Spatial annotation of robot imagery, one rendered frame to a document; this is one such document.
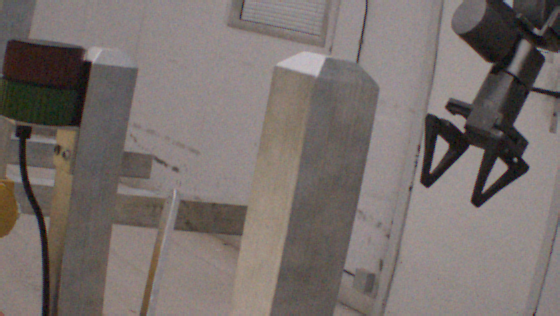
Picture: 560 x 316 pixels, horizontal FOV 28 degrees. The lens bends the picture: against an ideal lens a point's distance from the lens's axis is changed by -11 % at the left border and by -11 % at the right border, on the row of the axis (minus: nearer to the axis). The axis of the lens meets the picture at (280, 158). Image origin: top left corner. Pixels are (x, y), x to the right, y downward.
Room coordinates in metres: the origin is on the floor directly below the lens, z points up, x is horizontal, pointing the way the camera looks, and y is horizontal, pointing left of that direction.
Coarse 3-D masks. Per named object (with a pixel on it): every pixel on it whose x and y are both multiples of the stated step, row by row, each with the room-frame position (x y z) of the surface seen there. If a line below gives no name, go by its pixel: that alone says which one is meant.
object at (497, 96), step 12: (492, 72) 1.32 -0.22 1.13; (504, 72) 1.30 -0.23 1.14; (492, 84) 1.30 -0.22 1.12; (504, 84) 1.29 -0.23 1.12; (516, 84) 1.30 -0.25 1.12; (480, 96) 1.30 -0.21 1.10; (492, 96) 1.29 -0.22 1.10; (504, 96) 1.29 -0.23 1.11; (516, 96) 1.29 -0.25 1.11; (456, 108) 1.32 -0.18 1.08; (468, 108) 1.30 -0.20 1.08; (480, 108) 1.28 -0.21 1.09; (492, 108) 1.29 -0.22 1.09; (504, 108) 1.29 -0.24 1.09; (516, 108) 1.29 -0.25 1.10; (504, 120) 1.26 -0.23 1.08; (516, 132) 1.27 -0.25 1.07; (516, 144) 1.27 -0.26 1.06
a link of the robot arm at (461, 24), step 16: (464, 0) 1.31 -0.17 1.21; (480, 0) 1.28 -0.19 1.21; (496, 0) 1.28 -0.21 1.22; (464, 16) 1.29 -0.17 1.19; (480, 16) 1.27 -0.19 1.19; (496, 16) 1.28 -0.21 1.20; (512, 16) 1.30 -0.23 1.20; (464, 32) 1.27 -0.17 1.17; (480, 32) 1.27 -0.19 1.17; (496, 32) 1.27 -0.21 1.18; (512, 32) 1.29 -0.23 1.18; (528, 32) 1.32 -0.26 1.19; (544, 32) 1.29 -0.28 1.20; (480, 48) 1.28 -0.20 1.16; (496, 48) 1.28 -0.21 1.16; (544, 48) 1.33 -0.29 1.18
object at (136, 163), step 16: (16, 144) 1.26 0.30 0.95; (32, 144) 1.27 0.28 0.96; (48, 144) 1.28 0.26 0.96; (16, 160) 1.26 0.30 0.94; (32, 160) 1.27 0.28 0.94; (48, 160) 1.28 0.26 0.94; (128, 160) 1.34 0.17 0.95; (144, 160) 1.35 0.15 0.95; (128, 176) 1.34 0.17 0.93; (144, 176) 1.36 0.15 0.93
